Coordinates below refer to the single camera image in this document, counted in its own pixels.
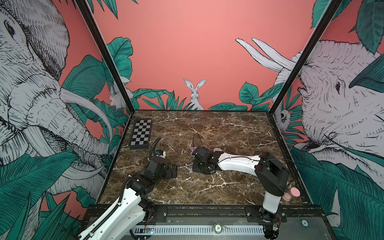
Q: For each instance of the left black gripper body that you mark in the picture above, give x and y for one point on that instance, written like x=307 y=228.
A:
x=167 y=174

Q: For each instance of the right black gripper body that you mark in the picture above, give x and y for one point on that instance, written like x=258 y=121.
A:
x=198 y=167

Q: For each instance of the purple earbuds charging case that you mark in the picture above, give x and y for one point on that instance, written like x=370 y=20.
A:
x=193 y=150

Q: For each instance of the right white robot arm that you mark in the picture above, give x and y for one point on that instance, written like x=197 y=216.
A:
x=272 y=174

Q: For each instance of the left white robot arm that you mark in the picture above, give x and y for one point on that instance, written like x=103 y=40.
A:
x=131 y=207

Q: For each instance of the pink open round case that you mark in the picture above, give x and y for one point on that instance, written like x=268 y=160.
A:
x=291 y=193

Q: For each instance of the black white checkerboard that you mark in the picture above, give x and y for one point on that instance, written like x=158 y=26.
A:
x=141 y=134

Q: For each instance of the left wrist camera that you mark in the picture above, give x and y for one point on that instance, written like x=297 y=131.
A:
x=160 y=153

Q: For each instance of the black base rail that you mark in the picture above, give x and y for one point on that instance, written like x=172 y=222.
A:
x=250 y=212

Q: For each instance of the white slotted cable duct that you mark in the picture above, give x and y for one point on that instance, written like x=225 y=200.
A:
x=204 y=230

